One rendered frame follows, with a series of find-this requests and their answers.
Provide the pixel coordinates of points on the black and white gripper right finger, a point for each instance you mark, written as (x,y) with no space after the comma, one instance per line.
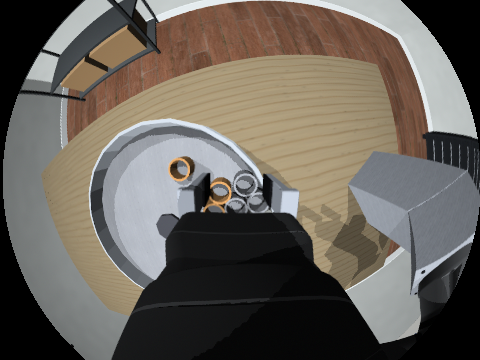
(278,196)

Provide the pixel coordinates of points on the bronze bushing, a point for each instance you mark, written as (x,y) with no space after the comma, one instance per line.
(210,203)
(220,199)
(173,171)

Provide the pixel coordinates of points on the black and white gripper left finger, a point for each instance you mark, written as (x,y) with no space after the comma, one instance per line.
(195,196)

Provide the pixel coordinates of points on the grey metal ring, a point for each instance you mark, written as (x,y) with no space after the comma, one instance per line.
(259,208)
(235,196)
(245,192)

